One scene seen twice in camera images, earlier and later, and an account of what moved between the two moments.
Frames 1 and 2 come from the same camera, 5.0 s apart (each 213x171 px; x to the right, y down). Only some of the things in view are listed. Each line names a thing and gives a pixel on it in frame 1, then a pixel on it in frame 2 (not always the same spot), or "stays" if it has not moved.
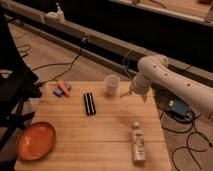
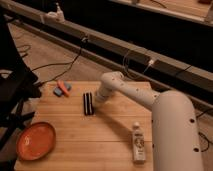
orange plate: (35, 141) stays
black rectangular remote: (90, 104) stays
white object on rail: (58, 16) stays
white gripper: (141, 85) to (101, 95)
